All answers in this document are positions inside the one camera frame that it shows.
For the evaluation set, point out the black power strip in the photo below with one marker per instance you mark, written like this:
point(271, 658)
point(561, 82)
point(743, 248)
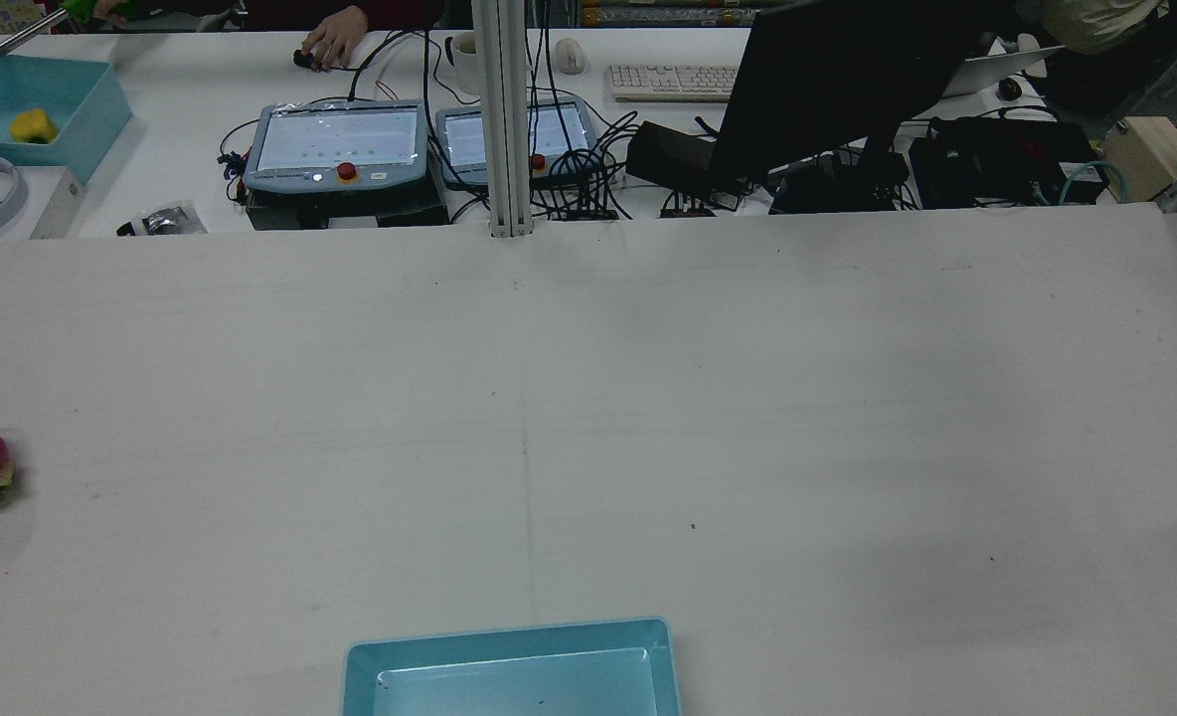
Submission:
point(590, 213)
point(688, 211)

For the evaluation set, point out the black power adapter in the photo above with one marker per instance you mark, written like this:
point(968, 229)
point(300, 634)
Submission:
point(668, 154)

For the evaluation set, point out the dark equipment box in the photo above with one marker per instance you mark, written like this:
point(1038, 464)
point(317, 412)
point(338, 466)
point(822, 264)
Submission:
point(400, 211)

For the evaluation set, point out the white keyboard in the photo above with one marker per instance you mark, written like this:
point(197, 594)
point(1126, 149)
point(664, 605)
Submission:
point(668, 83)

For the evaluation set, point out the white computer mouse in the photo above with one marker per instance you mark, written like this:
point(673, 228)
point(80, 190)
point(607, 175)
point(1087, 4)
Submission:
point(570, 57)

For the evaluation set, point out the white mug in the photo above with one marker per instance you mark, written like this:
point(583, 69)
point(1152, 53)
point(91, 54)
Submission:
point(466, 65)

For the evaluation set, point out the large grey teach pendant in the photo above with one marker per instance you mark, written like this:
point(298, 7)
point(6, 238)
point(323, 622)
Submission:
point(335, 139)

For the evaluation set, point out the light blue plastic bin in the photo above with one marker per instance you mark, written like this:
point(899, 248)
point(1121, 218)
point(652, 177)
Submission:
point(509, 686)

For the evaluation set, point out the yellow packaged boxes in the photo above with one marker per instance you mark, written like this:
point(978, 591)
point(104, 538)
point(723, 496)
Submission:
point(668, 16)

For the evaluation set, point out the black monitor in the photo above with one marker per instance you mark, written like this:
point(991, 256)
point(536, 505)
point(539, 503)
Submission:
point(827, 80)

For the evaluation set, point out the open person hand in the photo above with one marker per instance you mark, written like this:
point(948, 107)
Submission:
point(335, 40)

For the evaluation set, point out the small black controller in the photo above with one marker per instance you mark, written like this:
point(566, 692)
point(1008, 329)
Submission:
point(304, 60)

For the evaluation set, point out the clear plastic bag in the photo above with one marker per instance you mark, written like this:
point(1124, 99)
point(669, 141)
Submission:
point(163, 221)

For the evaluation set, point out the silver laptop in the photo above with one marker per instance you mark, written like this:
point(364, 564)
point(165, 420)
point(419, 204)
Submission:
point(996, 70)

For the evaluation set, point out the black computer mouse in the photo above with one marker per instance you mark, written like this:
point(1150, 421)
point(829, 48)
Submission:
point(1009, 89)

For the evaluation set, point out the white cardboard box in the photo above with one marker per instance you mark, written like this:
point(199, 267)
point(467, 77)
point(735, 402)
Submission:
point(57, 204)

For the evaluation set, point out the teal storage bin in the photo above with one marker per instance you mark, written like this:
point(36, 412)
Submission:
point(91, 109)

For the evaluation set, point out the wooden box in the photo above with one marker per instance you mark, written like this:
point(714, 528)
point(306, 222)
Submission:
point(1145, 149)

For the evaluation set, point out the yellow toy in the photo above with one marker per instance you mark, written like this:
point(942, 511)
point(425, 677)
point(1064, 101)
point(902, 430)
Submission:
point(34, 126)

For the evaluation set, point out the metal rod with green tip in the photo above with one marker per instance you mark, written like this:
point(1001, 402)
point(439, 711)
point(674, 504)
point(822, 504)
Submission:
point(2, 47)

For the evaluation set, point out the aluminium extrusion post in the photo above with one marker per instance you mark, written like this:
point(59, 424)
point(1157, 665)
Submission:
point(504, 119)

